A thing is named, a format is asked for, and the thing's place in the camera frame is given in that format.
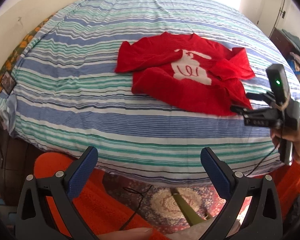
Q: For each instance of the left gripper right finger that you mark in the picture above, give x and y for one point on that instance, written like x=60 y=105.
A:
x=263 y=219

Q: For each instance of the stack of folded clothes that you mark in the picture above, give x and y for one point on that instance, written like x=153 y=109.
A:
x=293 y=57

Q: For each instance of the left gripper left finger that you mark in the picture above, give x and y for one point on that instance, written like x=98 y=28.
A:
x=34 y=216

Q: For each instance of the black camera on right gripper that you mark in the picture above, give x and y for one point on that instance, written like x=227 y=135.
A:
x=278 y=83

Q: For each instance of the person's right hand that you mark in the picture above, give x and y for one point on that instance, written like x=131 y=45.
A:
x=289 y=135

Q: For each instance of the black smartphone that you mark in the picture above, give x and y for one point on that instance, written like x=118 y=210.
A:
x=8 y=82

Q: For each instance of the striped blue green bedspread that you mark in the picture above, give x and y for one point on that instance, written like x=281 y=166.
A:
x=68 y=97

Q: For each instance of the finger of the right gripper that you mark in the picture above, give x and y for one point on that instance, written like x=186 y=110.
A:
x=266 y=97
x=242 y=111

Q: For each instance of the patterned floor rug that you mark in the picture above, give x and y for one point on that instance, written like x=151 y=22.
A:
x=157 y=206

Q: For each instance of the dark wooden side cabinet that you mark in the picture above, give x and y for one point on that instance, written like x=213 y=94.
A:
x=282 y=43

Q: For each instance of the red knit sweater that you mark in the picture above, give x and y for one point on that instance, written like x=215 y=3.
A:
x=188 y=72

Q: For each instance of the orange floral mattress sheet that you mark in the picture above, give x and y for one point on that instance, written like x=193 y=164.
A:
x=15 y=54

